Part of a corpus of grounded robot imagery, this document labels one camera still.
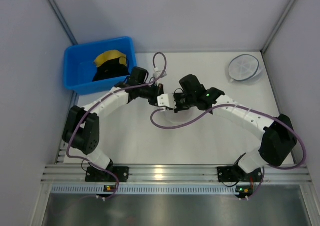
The aluminium frame rail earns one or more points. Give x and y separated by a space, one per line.
173 174

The yellow garment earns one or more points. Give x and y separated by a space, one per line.
110 55

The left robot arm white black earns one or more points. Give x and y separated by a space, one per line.
82 128

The black garment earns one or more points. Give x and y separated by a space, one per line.
113 68

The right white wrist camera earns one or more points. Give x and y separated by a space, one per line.
166 102

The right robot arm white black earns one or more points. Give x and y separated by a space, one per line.
275 135

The slotted grey cable duct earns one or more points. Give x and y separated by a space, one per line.
151 189

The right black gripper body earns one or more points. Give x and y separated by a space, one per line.
176 103

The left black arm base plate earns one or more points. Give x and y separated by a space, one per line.
94 175

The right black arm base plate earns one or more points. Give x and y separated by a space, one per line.
234 174

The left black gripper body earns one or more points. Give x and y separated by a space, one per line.
155 96

